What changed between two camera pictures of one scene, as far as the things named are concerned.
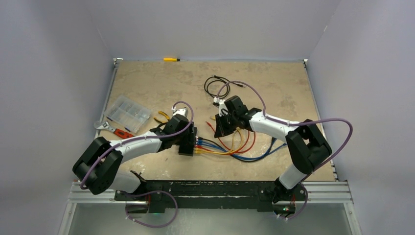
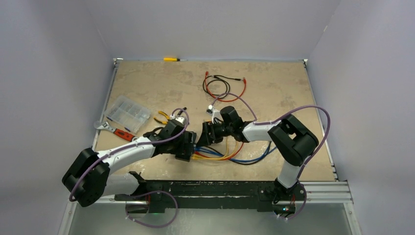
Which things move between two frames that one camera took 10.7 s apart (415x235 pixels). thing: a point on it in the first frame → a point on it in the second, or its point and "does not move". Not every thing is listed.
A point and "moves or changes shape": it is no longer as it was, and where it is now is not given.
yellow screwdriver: (167, 59) does not move
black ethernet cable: (212, 142) moves or changes shape
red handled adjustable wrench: (122, 133) does not move
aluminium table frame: (329, 192) does not move
